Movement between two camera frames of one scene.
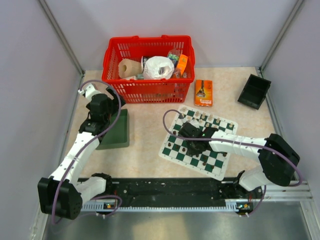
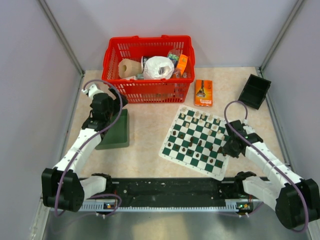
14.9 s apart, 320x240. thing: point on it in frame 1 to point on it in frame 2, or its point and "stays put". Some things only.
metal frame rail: [49, 13] stays put
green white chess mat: [213, 163] stays put
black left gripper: [114, 103] stays put
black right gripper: [193, 152] to [226, 149]
